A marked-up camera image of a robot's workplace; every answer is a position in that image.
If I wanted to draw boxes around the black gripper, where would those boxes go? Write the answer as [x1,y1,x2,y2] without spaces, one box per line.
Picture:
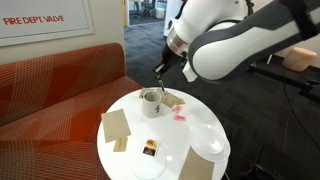
[153,45,187,79]

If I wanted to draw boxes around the black and white marker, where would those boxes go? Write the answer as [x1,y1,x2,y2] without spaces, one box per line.
[158,79,166,95]

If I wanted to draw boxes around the white cartoon print mug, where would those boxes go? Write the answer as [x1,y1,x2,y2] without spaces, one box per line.
[141,91,161,118]

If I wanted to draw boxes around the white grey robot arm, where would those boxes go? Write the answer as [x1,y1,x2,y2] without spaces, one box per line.
[153,0,320,83]

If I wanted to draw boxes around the brown napkin under mug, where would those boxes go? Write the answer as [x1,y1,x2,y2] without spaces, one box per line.
[139,88,179,108]

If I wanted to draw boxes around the small brown sugar packet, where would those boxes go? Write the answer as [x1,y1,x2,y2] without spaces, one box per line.
[173,98,185,105]

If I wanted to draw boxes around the pink sweetener packet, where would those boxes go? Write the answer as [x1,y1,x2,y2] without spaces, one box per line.
[172,105,183,114]
[174,114,186,122]

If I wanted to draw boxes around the round white table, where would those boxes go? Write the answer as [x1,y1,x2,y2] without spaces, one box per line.
[97,89,228,180]

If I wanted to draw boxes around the brown napkin near small plate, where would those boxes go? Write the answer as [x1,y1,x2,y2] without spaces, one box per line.
[101,109,131,143]

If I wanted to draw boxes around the large white plate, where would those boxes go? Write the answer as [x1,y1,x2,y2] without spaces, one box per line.
[190,125,231,162]

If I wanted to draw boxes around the small white plate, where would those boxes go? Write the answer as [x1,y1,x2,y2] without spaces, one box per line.
[129,144,173,180]

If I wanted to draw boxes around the brown napkin beside large plate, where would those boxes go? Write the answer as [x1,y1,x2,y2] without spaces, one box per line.
[178,147,214,180]

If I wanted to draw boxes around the orange patterned sofa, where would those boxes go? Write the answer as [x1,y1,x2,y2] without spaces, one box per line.
[0,43,140,180]

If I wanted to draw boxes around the fire dept valve sign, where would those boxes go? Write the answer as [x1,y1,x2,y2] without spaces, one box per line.
[0,0,94,47]

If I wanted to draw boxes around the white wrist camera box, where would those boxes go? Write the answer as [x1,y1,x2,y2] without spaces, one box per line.
[183,63,197,82]

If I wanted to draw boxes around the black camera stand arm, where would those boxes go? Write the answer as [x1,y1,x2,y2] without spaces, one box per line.
[248,65,320,104]

